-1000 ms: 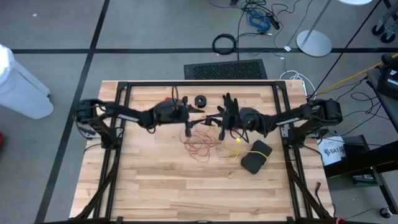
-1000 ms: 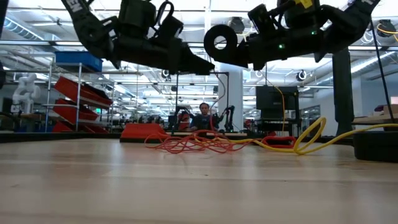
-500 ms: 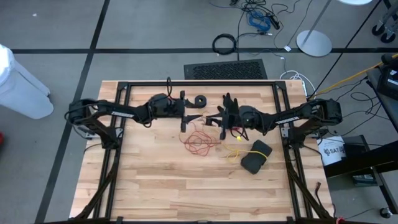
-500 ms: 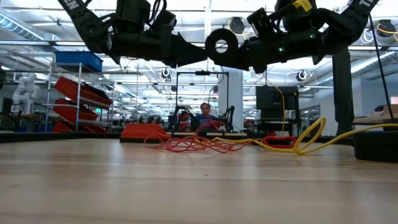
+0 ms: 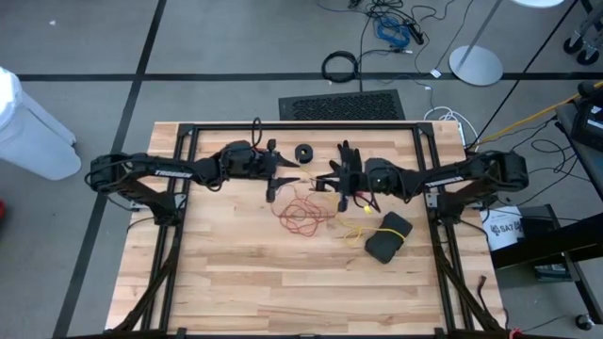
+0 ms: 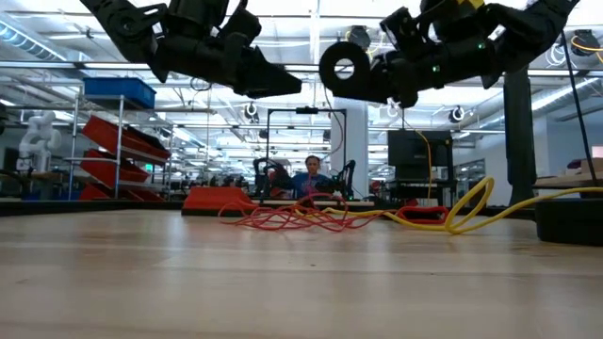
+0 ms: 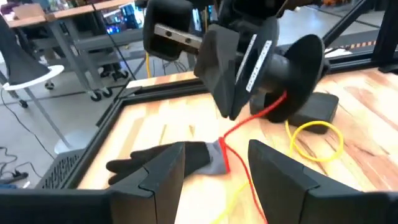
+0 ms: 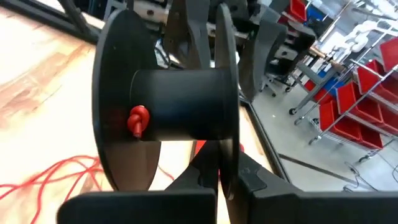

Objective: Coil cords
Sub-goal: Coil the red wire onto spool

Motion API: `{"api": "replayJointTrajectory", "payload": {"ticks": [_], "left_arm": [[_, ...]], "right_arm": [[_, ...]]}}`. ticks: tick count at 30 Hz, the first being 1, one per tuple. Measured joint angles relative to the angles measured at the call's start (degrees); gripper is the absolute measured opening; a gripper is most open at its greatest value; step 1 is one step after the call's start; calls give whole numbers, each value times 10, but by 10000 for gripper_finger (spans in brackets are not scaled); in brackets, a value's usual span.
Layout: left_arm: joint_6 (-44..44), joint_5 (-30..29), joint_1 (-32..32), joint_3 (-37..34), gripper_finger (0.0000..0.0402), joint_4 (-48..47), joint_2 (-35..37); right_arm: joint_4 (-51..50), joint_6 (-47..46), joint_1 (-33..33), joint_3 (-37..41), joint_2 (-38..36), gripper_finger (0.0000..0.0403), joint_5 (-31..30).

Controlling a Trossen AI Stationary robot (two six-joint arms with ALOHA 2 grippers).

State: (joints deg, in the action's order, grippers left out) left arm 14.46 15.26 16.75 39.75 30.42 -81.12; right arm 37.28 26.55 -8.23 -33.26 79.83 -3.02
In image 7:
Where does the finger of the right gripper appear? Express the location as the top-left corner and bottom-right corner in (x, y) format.
(194, 24), (240, 121)
(250, 91), (267, 115)

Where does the black soft pouch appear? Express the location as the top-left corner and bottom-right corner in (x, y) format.
(250, 91), (340, 135)

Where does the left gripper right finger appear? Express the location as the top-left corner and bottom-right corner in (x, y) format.
(248, 139), (398, 224)

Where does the cardboard box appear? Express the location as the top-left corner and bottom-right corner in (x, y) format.
(12, 3), (47, 20)

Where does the red cord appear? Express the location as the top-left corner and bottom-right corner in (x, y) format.
(218, 90), (289, 224)

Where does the black spool with white labels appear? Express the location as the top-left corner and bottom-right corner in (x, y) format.
(231, 17), (326, 124)

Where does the grey and black work glove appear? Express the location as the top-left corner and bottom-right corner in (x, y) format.
(105, 139), (231, 186)

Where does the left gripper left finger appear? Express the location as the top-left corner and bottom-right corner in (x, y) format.
(0, 142), (186, 224)

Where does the black power strip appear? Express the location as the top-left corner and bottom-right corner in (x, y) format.
(0, 170), (29, 185)

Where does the yellow cord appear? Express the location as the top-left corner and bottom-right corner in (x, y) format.
(211, 119), (345, 224)

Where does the yellow hanging extension cable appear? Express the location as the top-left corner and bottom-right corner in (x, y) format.
(144, 51), (152, 78)

